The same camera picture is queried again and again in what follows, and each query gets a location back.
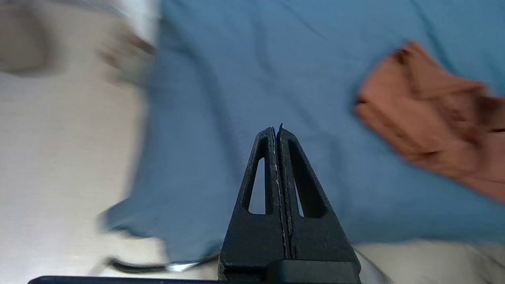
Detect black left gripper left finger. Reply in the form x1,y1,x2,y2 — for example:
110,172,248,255
218,127,292,281

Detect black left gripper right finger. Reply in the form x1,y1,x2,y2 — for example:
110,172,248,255
277,124,362,277

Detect brown shorts with white print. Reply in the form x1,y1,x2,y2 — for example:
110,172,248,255
354,39,505,204

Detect blue bed sheet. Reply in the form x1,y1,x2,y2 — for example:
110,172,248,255
99,0,505,263

